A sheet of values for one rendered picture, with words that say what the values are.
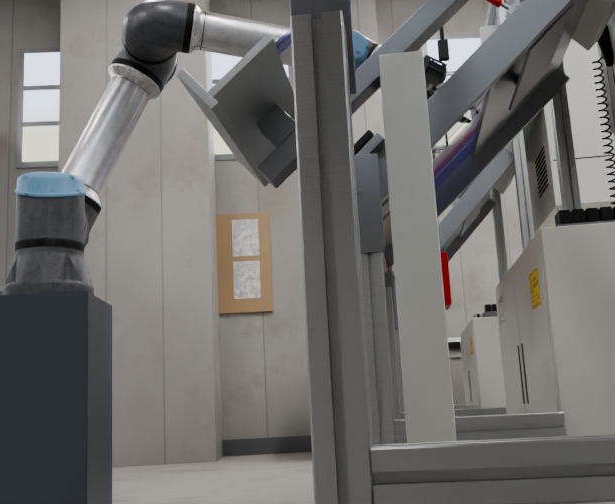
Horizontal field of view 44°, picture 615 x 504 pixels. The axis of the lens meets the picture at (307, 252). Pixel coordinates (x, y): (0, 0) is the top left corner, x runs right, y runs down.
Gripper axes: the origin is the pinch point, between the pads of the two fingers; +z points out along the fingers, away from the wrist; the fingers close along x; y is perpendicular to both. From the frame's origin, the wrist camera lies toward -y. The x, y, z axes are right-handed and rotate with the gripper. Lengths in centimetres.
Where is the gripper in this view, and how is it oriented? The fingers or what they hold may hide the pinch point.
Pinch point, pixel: (466, 115)
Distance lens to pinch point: 171.2
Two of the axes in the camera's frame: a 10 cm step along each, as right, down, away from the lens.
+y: 5.0, -8.6, 1.0
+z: 8.5, 4.8, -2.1
